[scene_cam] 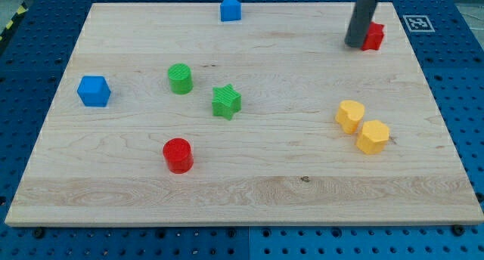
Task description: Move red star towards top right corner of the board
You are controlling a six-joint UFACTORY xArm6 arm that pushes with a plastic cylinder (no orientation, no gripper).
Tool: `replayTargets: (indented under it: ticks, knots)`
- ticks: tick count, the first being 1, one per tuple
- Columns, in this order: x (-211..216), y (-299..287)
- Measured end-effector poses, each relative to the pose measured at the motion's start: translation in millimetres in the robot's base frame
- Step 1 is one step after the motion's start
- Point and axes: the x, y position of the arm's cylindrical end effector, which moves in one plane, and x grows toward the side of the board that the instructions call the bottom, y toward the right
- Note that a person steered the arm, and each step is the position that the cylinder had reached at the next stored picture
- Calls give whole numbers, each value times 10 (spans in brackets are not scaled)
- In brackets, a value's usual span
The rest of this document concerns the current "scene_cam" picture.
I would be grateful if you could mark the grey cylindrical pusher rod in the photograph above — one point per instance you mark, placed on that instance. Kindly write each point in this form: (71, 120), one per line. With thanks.
(359, 23)

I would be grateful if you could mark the red star block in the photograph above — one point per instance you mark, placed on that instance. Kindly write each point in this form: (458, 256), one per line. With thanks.
(374, 37)

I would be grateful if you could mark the green star block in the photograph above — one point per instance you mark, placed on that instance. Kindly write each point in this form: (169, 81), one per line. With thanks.
(226, 101)

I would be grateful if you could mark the light wooden board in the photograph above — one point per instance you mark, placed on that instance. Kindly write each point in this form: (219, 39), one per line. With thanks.
(282, 159)

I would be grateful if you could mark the white fiducial marker tag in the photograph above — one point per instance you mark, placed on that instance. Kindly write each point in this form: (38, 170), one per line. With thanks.
(418, 23)

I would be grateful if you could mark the yellow heart block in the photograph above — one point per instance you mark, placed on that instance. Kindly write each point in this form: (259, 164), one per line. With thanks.
(349, 115)

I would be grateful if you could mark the yellow hexagon block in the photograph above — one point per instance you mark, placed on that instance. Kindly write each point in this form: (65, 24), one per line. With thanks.
(372, 137)

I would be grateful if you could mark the blue triangular prism block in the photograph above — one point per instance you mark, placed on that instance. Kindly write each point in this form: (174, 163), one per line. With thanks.
(230, 10)

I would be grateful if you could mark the green cylinder block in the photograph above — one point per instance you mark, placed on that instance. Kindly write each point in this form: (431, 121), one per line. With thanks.
(180, 79)

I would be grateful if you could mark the red cylinder block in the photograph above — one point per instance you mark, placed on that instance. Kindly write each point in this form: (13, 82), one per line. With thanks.
(178, 155)

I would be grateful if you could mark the blue hexagon block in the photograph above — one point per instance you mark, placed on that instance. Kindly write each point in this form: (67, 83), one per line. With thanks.
(94, 91)

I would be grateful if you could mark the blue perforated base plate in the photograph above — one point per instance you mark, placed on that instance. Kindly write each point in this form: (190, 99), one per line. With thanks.
(31, 69)

